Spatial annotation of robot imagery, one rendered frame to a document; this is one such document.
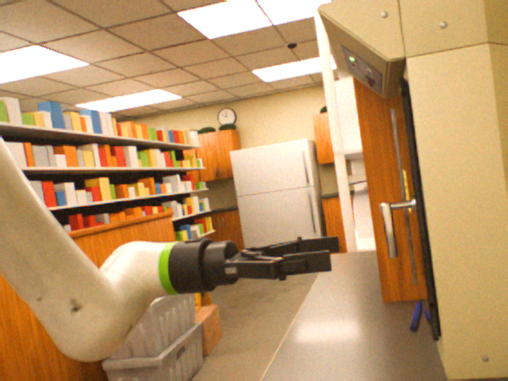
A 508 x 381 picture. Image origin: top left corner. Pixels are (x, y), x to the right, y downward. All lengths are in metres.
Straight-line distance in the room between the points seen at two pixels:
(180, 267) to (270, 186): 5.01
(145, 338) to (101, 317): 2.09
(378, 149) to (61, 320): 0.70
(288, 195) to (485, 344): 5.07
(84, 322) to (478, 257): 0.55
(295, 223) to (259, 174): 0.86
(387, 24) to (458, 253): 0.34
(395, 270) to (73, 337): 0.67
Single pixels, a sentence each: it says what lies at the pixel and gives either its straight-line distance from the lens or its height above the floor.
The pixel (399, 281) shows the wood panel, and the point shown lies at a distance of 1.00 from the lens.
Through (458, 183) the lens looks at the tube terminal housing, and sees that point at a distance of 0.60.
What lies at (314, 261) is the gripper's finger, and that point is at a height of 1.14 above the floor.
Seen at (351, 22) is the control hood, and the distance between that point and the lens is 0.62.
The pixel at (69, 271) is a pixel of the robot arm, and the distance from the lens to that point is 0.64.
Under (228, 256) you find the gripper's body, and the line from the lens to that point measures 0.68.
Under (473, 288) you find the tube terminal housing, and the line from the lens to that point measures 0.63.
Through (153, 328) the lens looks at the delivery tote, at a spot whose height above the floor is 0.50.
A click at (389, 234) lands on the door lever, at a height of 1.16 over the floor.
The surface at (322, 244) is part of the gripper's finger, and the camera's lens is 0.73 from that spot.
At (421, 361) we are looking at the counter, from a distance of 0.73.
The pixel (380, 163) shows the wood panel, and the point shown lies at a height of 1.27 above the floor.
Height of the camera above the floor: 1.26
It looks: 3 degrees down
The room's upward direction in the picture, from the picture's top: 8 degrees counter-clockwise
